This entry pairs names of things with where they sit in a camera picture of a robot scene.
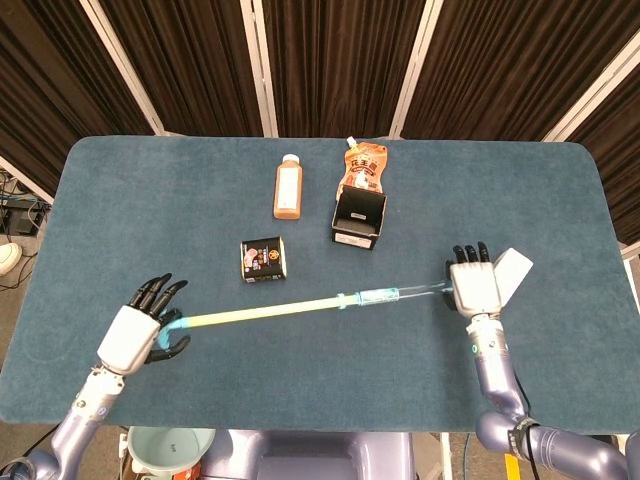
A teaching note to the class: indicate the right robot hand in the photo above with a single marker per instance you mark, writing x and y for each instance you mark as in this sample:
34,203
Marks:
475,290

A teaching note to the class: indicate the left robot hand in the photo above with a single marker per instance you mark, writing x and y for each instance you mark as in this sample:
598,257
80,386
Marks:
127,340

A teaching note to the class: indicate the clear syringe barrel blue tip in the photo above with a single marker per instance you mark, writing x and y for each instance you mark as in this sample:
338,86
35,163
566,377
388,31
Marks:
377,295

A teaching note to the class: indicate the white rectangular box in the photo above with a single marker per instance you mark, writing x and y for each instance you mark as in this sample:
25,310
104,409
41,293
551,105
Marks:
515,272

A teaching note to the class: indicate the pale green plastic bucket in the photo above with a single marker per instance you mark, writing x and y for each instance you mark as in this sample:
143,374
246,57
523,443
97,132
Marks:
170,445

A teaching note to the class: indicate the blue felt table mat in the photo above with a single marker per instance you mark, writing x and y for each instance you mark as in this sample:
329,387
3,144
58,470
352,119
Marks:
150,225

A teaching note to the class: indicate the black open cardboard box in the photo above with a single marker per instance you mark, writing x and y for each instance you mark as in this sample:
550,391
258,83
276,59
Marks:
352,237

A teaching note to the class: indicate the white round floor device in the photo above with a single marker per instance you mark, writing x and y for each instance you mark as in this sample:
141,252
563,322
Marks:
7,257

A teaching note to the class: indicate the black luncheon meat can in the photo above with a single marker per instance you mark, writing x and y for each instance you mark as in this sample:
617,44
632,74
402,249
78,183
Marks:
262,257

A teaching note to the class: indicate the black power box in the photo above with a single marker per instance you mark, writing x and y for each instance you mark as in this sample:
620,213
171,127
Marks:
20,220

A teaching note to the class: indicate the orange spout pouch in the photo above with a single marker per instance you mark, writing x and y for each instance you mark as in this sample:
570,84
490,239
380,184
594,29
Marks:
362,167

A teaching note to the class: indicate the white metal table leg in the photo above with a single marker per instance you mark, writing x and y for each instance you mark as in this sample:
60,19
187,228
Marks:
446,455

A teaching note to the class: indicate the dark curtain partition panel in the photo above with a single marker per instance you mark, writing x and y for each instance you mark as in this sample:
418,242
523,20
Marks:
50,75
340,60
620,150
190,60
500,65

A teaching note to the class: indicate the orange juice bottle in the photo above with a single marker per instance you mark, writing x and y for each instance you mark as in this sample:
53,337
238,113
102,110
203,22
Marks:
287,195

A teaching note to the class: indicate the purple robot torso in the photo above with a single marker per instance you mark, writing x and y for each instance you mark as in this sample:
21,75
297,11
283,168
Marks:
325,455

